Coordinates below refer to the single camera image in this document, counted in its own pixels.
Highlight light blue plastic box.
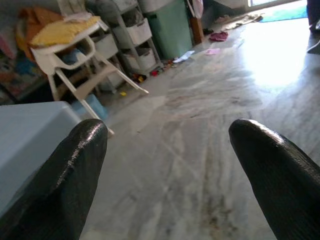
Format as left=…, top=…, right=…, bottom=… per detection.
left=70, top=93, right=110, bottom=121

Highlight white paper sheet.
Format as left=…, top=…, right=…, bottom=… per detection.
left=172, top=49, right=196, bottom=64

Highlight orange brown draped garment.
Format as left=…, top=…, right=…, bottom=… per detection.
left=15, top=6, right=65, bottom=62

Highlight green laundry bin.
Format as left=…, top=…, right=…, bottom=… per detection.
left=143, top=0, right=194, bottom=61

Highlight white baby high chair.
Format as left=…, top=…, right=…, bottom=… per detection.
left=29, top=17, right=150, bottom=138

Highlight pink paper sheet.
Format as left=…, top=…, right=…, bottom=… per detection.
left=204, top=47, right=222, bottom=56

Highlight grey drawer storage rack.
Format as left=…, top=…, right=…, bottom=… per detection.
left=109, top=0, right=165, bottom=76

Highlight grey folding table white legs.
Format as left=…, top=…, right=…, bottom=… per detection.
left=0, top=100, right=83, bottom=219

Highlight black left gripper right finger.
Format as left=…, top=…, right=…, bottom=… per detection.
left=228, top=118, right=320, bottom=240

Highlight beige floor mat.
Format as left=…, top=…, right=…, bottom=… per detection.
left=216, top=13, right=265, bottom=31

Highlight red cloth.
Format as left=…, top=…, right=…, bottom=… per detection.
left=208, top=30, right=229, bottom=43

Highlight blue floor mat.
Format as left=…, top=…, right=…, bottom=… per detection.
left=258, top=4, right=309, bottom=24

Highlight brown wooden post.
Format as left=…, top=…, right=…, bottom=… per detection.
left=189, top=14, right=205, bottom=46

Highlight colourful play mat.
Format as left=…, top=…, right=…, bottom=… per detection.
left=0, top=32, right=48, bottom=102

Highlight pink hanging garment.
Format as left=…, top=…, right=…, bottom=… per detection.
left=186, top=0, right=205, bottom=20

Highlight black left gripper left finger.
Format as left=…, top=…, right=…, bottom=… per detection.
left=0, top=118, right=109, bottom=240

